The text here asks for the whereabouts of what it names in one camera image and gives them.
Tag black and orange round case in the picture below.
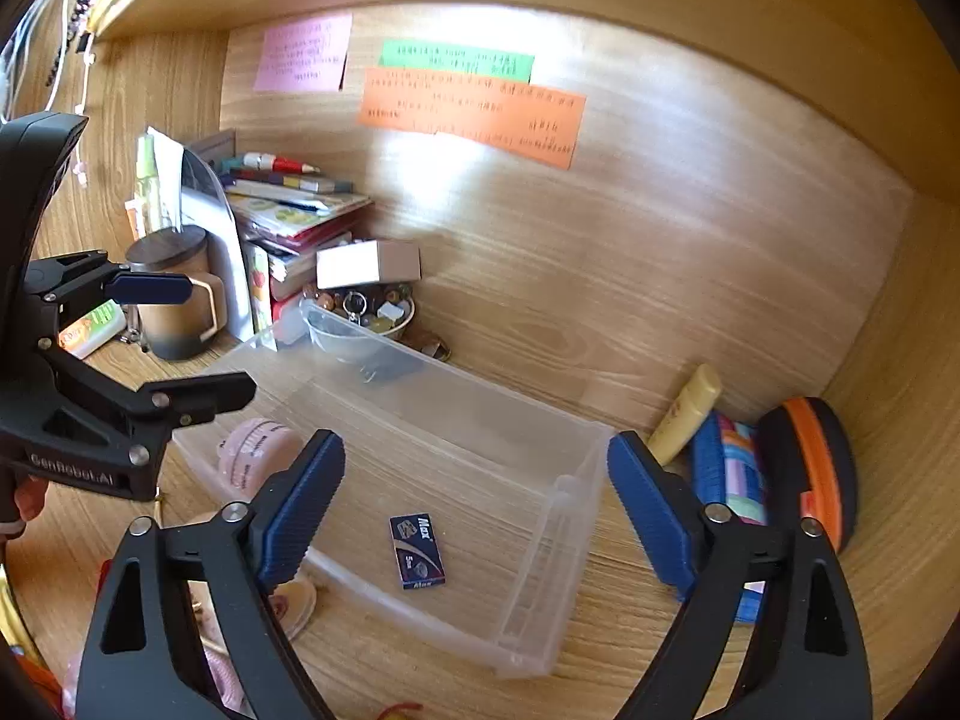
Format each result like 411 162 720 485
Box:
757 396 857 556

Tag stack of books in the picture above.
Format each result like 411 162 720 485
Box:
225 165 376 346

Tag clear plastic bin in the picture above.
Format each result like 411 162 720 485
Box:
172 298 620 680

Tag pink paper note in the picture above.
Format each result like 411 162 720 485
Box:
253 13 353 95

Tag orange object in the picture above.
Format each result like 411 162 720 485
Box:
0 645 61 720

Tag white cables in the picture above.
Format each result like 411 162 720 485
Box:
0 0 98 121

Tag white paper sheets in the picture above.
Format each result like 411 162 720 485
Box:
146 126 256 342

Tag pink rope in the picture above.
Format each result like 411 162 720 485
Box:
191 574 320 717

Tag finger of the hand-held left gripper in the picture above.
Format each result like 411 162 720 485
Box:
37 349 257 458
22 249 194 316

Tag white bottle with orange label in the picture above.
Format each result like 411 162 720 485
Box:
58 298 127 359

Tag yellow tube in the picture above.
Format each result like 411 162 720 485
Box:
646 364 722 466

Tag white cardboard box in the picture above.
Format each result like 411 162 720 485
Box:
315 240 422 290

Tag person's left hand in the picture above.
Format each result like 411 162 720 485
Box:
0 476 50 541

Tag green paper note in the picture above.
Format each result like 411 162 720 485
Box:
379 40 535 85

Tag brown mug with lid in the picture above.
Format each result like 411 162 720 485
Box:
124 225 226 361

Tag translucent white round lid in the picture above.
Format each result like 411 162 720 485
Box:
302 300 391 362

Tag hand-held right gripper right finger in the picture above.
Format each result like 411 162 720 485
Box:
606 431 875 720

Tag orange paper note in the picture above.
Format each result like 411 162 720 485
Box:
358 67 587 170

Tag fruit print booklet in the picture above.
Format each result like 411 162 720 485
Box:
244 240 275 338

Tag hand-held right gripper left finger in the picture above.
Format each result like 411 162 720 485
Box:
75 429 347 720

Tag pink round object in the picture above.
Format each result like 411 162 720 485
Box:
217 418 302 503

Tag small blue printed box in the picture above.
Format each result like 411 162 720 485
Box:
388 514 449 590

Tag bowl of small trinkets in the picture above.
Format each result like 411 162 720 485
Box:
304 281 416 342

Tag red pen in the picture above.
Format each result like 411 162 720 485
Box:
223 152 322 175

